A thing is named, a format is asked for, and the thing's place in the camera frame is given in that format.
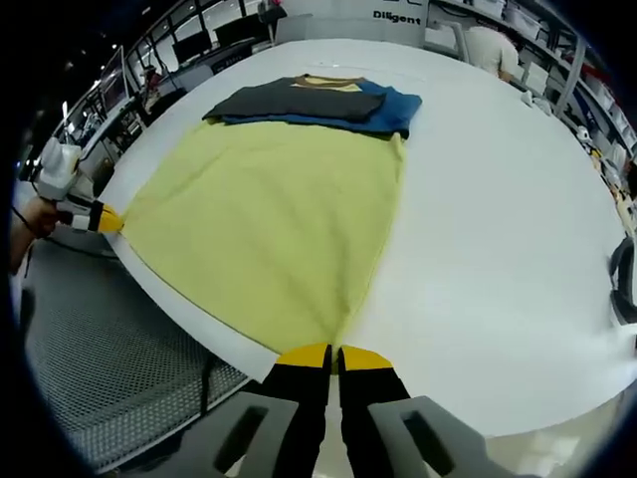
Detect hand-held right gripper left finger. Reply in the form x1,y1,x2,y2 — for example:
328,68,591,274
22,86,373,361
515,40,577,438
181,342,333,478

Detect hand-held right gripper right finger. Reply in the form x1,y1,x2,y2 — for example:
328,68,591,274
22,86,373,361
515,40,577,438
339,346,502,478

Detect yellow blue grey garment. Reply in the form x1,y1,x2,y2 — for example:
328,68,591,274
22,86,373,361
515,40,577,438
120,73,425,360

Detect person's left hand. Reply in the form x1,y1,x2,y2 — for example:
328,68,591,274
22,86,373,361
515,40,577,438
18,195,69,240

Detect grey workstation desk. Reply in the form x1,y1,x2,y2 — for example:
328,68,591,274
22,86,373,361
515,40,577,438
163,42,263,96

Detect black computer monitor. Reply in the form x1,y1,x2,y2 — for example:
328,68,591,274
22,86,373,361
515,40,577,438
214,17,273,46
171,30,215,64

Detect grey black device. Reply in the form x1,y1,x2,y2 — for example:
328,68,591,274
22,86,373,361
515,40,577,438
607,237,637,328

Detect white device on table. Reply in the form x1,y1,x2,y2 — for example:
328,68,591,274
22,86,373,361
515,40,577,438
520,91,553,115

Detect row of white storage bins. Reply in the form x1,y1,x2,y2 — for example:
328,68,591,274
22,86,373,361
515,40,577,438
497,0,637,160

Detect grey metal shelf rack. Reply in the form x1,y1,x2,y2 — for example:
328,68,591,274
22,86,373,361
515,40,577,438
426,0,637,170

